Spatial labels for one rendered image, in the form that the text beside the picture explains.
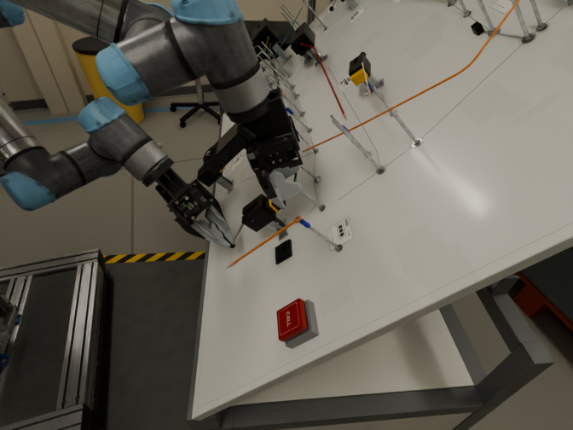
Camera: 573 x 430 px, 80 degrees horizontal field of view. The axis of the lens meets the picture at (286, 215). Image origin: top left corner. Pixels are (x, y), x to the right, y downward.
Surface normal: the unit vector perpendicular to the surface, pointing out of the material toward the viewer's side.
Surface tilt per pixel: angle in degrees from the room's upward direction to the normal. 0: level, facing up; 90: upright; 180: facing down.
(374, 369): 0
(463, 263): 45
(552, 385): 0
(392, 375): 0
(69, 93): 90
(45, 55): 90
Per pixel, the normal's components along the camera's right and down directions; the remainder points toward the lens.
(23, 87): 0.31, 0.66
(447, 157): -0.68, -0.49
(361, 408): 0.04, -0.73
